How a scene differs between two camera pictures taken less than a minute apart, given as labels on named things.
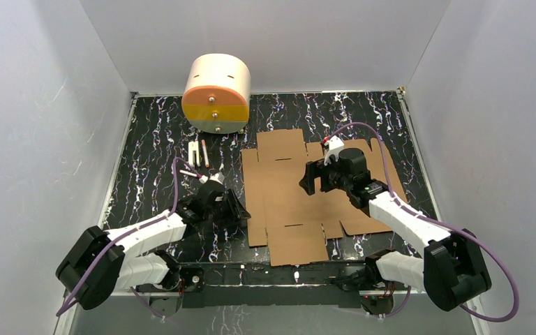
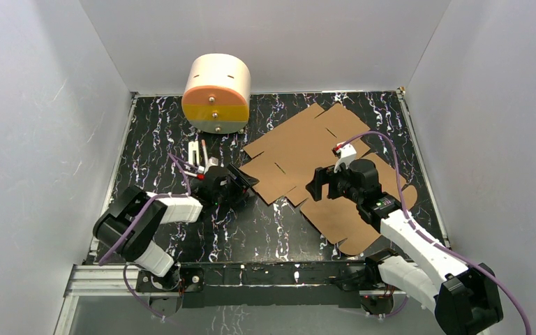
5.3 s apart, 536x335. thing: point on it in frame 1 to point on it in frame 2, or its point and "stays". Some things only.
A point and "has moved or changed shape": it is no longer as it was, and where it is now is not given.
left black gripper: [233, 206] to [236, 180]
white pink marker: [205, 153] stays
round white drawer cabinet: [216, 98] stays
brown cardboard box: [292, 223] has moved or changed shape
